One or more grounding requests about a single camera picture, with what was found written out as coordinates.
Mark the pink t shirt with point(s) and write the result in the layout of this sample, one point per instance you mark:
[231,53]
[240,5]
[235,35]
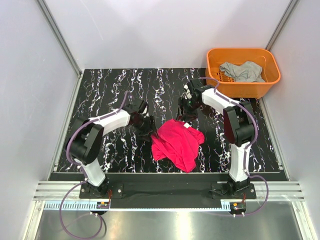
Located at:
[179,142]

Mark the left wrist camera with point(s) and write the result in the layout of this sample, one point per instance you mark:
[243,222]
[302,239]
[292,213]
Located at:
[137,106]

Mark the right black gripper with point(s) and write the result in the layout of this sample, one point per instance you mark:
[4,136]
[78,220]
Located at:
[191,115]

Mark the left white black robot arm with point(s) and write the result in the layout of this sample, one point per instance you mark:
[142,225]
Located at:
[86,137]

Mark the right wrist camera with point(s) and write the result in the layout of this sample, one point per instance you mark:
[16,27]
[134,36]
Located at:
[190,91]

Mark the right aluminium frame post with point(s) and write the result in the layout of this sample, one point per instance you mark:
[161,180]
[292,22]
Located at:
[289,10]

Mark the orange plastic basket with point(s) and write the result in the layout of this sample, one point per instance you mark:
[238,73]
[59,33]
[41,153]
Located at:
[238,56]

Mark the left aluminium frame post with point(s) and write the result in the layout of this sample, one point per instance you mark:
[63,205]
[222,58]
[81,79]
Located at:
[45,10]

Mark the slotted white cable duct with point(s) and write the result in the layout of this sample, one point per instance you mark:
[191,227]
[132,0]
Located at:
[100,206]

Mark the grey t shirt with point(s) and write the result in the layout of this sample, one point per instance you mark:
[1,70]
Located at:
[248,72]

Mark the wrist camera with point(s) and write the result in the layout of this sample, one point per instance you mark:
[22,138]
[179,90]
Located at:
[137,106]
[190,91]

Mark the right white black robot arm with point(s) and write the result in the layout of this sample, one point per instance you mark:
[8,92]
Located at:
[240,130]

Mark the aluminium frame post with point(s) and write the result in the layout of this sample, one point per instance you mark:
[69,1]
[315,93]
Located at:
[289,10]
[45,10]

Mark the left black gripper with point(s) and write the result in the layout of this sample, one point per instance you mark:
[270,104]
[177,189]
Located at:
[150,129]

